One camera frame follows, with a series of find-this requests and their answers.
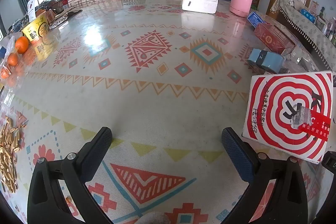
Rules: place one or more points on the translucent plastic bag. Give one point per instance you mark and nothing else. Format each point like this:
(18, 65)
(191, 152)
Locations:
(6, 50)

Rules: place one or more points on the patterned tablecloth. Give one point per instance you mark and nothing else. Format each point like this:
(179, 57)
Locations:
(157, 98)

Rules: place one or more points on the red white swirl box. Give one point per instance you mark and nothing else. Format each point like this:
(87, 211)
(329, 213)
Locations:
(288, 108)

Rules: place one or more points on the light blue packet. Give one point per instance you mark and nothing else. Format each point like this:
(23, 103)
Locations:
(307, 14)

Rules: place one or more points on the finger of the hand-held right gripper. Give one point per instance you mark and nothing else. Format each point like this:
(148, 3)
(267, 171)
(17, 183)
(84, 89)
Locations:
(330, 161)

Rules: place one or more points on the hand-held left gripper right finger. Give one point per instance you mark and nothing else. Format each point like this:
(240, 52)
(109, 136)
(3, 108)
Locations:
(236, 153)

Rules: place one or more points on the dark blue box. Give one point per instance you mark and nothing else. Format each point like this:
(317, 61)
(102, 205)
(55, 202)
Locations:
(256, 18)

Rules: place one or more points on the person's left hand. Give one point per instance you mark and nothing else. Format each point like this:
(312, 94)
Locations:
(157, 219)

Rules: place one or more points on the row of bottles and jars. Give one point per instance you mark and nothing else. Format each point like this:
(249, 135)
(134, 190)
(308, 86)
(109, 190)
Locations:
(329, 28)

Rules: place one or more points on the light blue small box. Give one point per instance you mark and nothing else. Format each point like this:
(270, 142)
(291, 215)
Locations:
(265, 60)

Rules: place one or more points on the orange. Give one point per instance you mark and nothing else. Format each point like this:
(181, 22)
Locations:
(12, 59)
(4, 72)
(21, 44)

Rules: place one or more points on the floral sideboard cloth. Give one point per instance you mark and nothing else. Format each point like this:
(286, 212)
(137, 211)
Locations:
(296, 22)

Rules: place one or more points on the clear plastic wrapper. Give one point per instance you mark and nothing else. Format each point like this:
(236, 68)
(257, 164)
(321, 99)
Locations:
(305, 64)

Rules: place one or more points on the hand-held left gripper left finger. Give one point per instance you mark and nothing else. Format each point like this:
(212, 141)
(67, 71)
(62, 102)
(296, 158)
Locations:
(98, 150)

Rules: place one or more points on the yellow food box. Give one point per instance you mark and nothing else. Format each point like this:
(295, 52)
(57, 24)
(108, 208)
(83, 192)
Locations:
(36, 28)

